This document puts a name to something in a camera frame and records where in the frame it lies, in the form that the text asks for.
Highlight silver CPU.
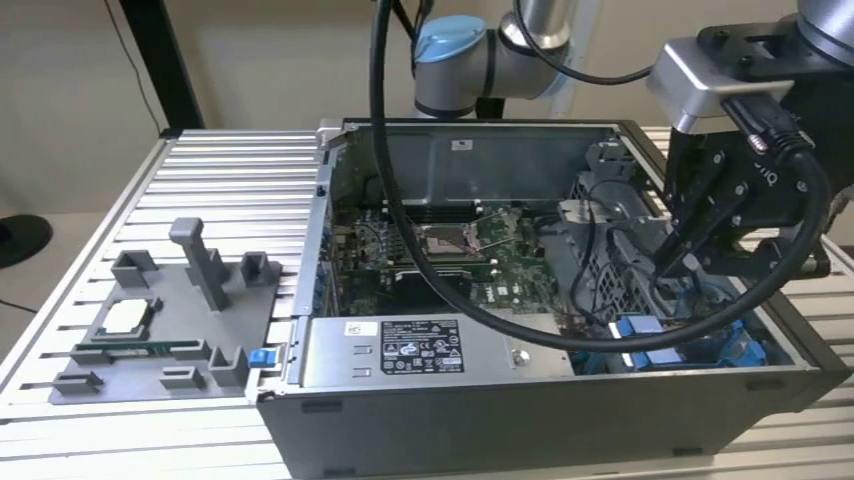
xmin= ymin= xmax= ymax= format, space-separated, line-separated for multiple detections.
xmin=98 ymin=301 xmax=154 ymax=335

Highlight black vertical post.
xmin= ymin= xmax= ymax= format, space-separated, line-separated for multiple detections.
xmin=123 ymin=0 xmax=206 ymax=132

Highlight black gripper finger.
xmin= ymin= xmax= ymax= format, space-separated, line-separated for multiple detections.
xmin=651 ymin=164 xmax=742 ymax=280
xmin=690 ymin=232 xmax=834 ymax=279

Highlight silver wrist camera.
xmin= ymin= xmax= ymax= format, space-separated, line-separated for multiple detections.
xmin=645 ymin=37 xmax=797 ymax=136

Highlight CPU socket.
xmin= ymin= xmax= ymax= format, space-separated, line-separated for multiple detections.
xmin=417 ymin=219 xmax=483 ymax=260

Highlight black RAM slot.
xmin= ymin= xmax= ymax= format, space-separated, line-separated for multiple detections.
xmin=383 ymin=207 xmax=485 ymax=221
xmin=391 ymin=263 xmax=501 ymax=272
xmin=383 ymin=198 xmax=485 ymax=208
xmin=391 ymin=255 xmax=501 ymax=264

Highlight grey metal drive cage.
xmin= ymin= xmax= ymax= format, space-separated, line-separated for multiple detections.
xmin=538 ymin=169 xmax=675 ymax=321

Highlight open black PC case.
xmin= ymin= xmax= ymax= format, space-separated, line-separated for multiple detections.
xmin=244 ymin=117 xmax=841 ymax=464

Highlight thin black cable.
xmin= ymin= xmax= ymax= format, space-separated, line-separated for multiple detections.
xmin=510 ymin=0 xmax=655 ymax=86

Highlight green motherboard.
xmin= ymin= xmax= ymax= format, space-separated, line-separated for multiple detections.
xmin=330 ymin=199 xmax=569 ymax=321

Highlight metal socket cover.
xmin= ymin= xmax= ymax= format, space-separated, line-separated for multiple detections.
xmin=466 ymin=206 xmax=527 ymax=252

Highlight thin black cables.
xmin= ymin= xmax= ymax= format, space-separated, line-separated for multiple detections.
xmin=391 ymin=0 xmax=433 ymax=36

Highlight silver power supply unit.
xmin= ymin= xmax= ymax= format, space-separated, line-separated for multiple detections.
xmin=299 ymin=314 xmax=577 ymax=390

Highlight disk bay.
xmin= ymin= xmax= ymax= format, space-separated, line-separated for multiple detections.
xmin=573 ymin=299 xmax=769 ymax=376

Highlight black round stand base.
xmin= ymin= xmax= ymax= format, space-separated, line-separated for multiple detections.
xmin=0 ymin=213 xmax=55 ymax=270

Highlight thick black camera cable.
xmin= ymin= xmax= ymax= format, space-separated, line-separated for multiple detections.
xmin=369 ymin=0 xmax=836 ymax=351

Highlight grey parts rack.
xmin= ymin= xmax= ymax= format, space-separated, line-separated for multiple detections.
xmin=47 ymin=217 xmax=286 ymax=406

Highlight green RAM stick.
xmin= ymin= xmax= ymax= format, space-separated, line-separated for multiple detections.
xmin=75 ymin=340 xmax=203 ymax=354

